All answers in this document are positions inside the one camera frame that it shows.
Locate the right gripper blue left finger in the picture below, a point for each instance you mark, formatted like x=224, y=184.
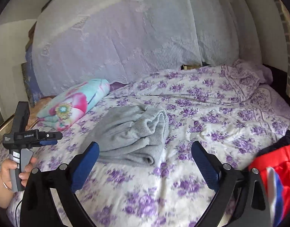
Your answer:
x=38, y=207

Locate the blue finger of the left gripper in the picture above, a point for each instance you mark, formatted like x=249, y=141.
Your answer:
x=48, y=142

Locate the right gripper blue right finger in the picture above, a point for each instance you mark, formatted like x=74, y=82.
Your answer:
x=244, y=187

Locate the grey fleece pants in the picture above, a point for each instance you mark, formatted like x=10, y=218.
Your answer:
x=130, y=135

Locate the left hand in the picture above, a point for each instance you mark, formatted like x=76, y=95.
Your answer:
x=6, y=193

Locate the colourful floral folded blanket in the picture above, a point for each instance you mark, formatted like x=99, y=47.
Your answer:
x=71, y=105

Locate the red blue white garment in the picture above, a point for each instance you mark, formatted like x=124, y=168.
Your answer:
x=273, y=163

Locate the blue patterned cloth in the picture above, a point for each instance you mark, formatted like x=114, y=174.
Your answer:
x=33, y=91

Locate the purple floral pillow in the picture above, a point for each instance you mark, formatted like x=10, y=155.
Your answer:
x=246, y=76

